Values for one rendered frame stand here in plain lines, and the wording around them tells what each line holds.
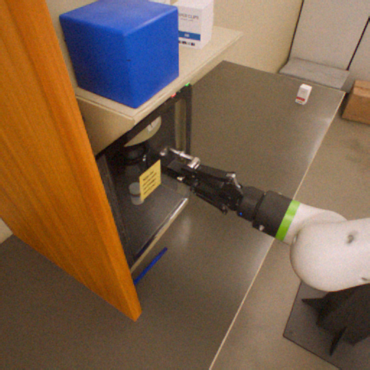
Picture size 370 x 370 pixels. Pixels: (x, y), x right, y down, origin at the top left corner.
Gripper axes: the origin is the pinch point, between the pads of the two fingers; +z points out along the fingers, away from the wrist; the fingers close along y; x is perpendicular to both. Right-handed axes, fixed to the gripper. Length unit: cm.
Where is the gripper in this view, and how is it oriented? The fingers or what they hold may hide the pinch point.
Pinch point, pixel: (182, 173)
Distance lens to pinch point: 71.9
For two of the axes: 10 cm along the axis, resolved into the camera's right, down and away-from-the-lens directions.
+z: -8.5, -3.9, 3.6
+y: 0.0, -6.7, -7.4
